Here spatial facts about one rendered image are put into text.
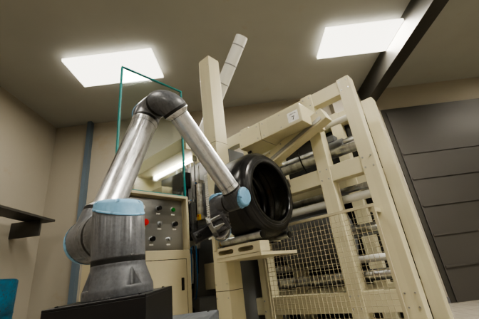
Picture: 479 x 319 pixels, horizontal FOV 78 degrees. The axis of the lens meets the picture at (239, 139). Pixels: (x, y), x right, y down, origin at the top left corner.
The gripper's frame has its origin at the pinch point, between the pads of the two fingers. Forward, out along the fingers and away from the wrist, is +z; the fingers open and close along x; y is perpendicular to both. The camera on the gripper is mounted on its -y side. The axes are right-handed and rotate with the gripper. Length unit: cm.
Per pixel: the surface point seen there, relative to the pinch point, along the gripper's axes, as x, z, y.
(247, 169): -27, -57, 32
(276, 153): -40, -103, 66
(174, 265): -3, -88, -36
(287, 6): -214, -158, 195
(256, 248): 15, -60, 14
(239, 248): 9, -70, 6
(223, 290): 25, -92, -15
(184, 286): 11, -92, -36
